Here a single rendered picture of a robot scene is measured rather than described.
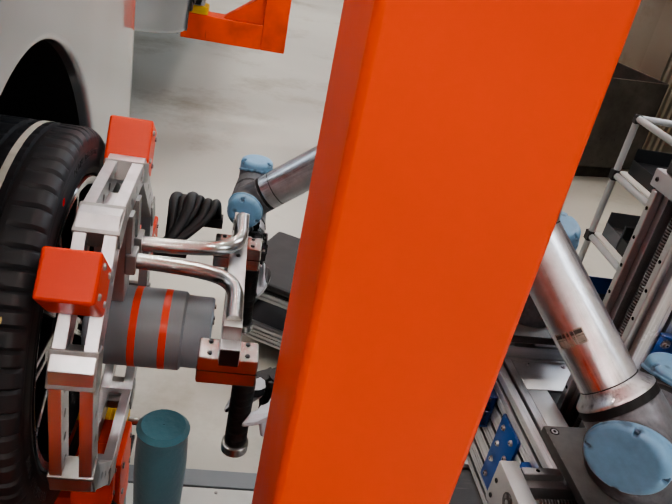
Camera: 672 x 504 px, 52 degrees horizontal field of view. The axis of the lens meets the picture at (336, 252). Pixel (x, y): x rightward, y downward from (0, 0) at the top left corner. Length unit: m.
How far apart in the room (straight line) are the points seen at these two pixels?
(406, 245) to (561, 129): 0.13
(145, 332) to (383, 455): 0.66
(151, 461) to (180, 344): 0.20
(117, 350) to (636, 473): 0.81
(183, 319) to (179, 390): 1.24
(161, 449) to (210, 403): 1.18
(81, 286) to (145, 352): 0.32
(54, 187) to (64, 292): 0.18
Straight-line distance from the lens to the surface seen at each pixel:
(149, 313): 1.18
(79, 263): 0.91
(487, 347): 0.55
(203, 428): 2.29
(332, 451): 0.59
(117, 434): 1.38
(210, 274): 1.11
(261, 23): 4.71
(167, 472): 1.24
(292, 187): 1.42
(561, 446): 1.28
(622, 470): 1.05
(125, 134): 1.26
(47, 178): 1.02
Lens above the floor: 1.59
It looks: 28 degrees down
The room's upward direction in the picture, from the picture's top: 12 degrees clockwise
